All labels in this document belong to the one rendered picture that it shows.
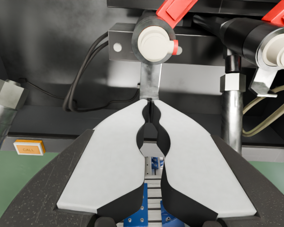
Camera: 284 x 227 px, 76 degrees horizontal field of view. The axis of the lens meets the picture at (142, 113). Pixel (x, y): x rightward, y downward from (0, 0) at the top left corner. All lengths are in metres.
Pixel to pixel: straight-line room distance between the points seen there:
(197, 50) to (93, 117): 0.28
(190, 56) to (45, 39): 0.30
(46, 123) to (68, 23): 0.21
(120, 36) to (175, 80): 0.22
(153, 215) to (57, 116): 0.50
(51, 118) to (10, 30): 0.19
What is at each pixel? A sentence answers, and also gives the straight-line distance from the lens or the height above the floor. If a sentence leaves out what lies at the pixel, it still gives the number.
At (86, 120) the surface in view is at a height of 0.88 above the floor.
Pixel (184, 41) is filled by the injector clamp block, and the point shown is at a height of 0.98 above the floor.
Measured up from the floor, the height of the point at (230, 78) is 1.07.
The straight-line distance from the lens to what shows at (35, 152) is 0.42.
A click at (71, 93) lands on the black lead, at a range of 0.24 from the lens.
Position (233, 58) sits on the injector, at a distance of 0.19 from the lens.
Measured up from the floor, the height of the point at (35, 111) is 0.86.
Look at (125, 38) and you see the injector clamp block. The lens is 0.25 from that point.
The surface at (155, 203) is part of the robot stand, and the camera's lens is 0.79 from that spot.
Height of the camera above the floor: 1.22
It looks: 57 degrees down
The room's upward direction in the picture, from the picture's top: 179 degrees counter-clockwise
